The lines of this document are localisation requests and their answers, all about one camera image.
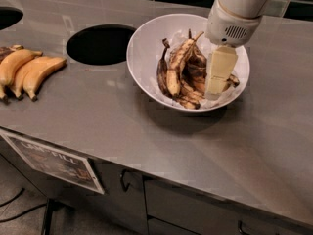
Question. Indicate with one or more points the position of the spotted yellow banana upright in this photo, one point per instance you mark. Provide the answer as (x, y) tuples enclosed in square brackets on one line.
[(177, 63)]

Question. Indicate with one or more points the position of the yellow banana on counter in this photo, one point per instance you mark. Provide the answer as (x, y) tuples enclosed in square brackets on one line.
[(21, 73), (10, 65), (36, 76)]

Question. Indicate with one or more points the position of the brown banana bottom of bowl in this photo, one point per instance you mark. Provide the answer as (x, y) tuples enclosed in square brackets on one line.
[(189, 98)]

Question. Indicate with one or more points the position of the orange yellow banana in bowl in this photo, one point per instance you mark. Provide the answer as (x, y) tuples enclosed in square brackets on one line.
[(199, 87)]

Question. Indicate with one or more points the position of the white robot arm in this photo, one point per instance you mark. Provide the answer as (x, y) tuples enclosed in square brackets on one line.
[(245, 8)]

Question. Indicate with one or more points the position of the yellow banana middle on counter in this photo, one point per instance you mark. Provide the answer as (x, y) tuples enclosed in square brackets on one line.
[(21, 73)]

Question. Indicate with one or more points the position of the black cabinet handle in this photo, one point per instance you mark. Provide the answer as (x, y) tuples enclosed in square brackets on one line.
[(241, 229), (124, 184)]

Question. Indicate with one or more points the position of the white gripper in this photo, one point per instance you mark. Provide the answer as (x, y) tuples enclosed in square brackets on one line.
[(228, 27)]

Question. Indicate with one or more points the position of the dark blackened banana right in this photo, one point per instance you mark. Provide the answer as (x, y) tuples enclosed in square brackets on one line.
[(233, 81)]

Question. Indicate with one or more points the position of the landfill sign plate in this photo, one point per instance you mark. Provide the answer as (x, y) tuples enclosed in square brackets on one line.
[(55, 162)]

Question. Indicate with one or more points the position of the brown banana far left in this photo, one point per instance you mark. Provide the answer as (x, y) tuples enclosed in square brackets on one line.
[(5, 51)]

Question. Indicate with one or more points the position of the dark spotted banana left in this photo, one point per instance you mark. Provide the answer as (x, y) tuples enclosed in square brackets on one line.
[(161, 71)]

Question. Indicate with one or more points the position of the yellow banana right on counter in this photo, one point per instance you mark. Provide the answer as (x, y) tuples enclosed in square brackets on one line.
[(36, 76)]

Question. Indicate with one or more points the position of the yellow banana left on counter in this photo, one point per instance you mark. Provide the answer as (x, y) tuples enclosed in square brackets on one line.
[(10, 65)]

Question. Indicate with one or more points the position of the white bowl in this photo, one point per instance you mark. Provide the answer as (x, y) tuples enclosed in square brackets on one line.
[(145, 47)]

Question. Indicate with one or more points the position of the black cabinet handle right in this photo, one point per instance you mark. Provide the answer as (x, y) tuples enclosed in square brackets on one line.
[(241, 229)]

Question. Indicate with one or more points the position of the black cabinet handle left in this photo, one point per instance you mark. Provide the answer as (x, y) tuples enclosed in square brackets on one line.
[(124, 184)]

